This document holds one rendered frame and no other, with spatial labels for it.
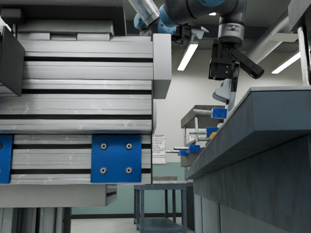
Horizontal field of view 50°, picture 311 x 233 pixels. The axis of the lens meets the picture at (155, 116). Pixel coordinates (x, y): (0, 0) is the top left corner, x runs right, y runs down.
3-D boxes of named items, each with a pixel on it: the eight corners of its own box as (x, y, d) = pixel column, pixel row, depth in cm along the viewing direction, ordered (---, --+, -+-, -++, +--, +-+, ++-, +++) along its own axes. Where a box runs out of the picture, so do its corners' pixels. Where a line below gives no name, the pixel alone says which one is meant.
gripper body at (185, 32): (183, 45, 161) (162, 39, 155) (184, 27, 162) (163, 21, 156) (192, 40, 154) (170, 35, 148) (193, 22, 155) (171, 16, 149)
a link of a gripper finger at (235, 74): (228, 95, 97) (229, 68, 99) (234, 96, 97) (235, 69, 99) (231, 89, 92) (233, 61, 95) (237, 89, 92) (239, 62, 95)
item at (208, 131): (189, 140, 106) (189, 123, 107) (189, 142, 111) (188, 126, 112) (231, 139, 106) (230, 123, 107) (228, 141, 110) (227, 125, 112)
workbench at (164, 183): (139, 238, 465) (139, 174, 484) (133, 223, 650) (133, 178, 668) (188, 237, 473) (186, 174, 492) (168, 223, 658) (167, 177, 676)
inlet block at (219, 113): (192, 119, 96) (194, 101, 96) (192, 120, 101) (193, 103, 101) (238, 124, 95) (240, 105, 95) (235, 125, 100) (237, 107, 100)
